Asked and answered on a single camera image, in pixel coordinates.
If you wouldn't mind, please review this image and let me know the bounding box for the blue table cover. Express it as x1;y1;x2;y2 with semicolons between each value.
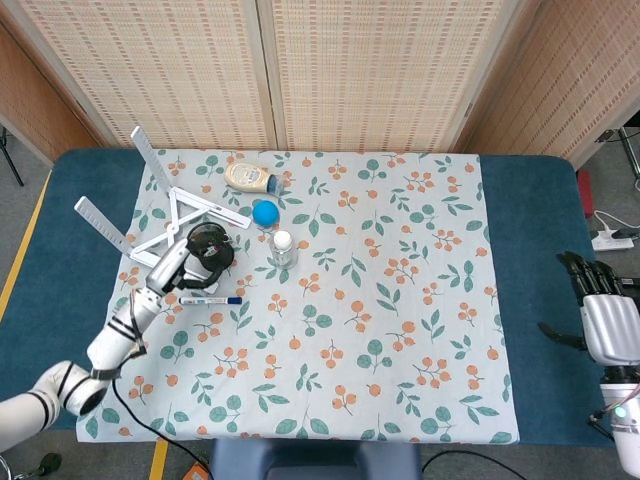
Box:
0;148;614;449

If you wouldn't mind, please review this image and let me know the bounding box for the red box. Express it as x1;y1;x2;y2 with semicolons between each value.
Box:
575;168;595;219

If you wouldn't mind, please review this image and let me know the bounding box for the black tripod leg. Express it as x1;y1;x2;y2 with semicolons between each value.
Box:
0;125;26;188

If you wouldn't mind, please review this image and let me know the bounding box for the white power strip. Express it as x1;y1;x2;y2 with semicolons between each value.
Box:
590;234;636;253

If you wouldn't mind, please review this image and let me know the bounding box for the white power cable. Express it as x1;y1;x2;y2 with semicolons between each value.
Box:
591;209;622;239

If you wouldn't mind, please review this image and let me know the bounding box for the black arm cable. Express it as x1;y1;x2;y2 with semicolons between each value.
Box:
111;377;214;464

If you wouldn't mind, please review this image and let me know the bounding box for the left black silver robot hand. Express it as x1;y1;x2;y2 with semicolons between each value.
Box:
144;233;237;297

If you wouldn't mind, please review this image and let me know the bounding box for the woven bamboo folding screen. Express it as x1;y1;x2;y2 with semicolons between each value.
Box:
0;0;640;169

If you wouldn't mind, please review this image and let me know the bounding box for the cream mayonnaise squeeze bottle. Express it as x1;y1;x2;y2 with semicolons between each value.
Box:
223;160;287;197

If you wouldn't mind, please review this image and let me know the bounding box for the floral fruit print tablecloth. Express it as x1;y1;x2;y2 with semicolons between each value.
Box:
75;148;522;447

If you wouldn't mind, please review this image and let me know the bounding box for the dark blue chair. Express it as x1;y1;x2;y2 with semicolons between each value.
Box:
208;438;423;480

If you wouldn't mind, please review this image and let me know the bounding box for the blue ball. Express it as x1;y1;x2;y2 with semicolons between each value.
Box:
251;199;280;226

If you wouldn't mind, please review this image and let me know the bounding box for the white folding laptop stand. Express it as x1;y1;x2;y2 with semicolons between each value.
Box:
73;125;253;266

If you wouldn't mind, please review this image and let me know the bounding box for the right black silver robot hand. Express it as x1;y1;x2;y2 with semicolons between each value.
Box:
538;250;640;384

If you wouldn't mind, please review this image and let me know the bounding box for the black floor cable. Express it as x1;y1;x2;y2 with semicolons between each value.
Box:
420;450;527;480

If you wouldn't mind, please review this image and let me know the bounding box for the black mesh pen holder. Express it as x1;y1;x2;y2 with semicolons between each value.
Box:
185;222;237;287

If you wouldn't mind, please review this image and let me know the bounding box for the clear bottle white cap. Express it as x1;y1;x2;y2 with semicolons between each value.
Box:
270;229;300;272

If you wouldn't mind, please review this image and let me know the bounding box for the metal stand with black clamp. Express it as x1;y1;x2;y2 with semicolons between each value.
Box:
594;126;640;194

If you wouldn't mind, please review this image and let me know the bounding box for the blue cap white marker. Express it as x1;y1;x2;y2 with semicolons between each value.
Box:
178;295;244;307

